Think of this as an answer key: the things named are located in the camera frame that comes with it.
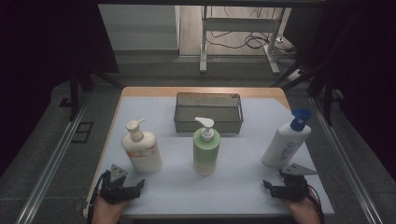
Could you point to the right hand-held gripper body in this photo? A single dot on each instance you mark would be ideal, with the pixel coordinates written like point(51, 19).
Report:
point(294, 188)

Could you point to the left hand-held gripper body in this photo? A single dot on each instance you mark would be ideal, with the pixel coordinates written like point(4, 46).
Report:
point(112, 189)

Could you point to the white bottle with blue pump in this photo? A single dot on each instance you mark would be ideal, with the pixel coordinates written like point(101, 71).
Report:
point(285, 146)

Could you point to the metal mesh basket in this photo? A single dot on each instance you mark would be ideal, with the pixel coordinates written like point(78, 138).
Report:
point(208, 118)

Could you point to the person's left hand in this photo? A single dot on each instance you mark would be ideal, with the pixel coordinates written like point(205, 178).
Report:
point(107, 211)

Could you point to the person's right hand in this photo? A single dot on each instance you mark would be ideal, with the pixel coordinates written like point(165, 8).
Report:
point(303, 211)

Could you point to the cream pump bottle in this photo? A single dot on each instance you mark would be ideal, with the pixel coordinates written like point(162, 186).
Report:
point(143, 152)

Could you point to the white foam mat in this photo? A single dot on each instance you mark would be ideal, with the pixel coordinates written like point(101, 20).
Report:
point(236, 186)

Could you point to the green pump bottle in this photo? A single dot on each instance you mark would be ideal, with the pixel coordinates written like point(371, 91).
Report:
point(205, 152)

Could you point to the black metal stand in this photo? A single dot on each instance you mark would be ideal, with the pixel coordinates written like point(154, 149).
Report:
point(327, 93)
point(74, 93)

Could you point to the white power strip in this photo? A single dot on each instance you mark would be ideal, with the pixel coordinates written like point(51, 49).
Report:
point(295, 75)

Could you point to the dark curtain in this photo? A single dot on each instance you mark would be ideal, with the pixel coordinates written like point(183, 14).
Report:
point(367, 77)
point(37, 62)

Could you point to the white panel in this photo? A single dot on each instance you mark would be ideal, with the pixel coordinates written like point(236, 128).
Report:
point(138, 26)

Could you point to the aluminium rail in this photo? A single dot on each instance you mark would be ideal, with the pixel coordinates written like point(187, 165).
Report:
point(345, 165)
point(49, 168)

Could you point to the white desk frame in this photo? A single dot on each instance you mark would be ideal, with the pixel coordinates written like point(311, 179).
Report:
point(239, 24)

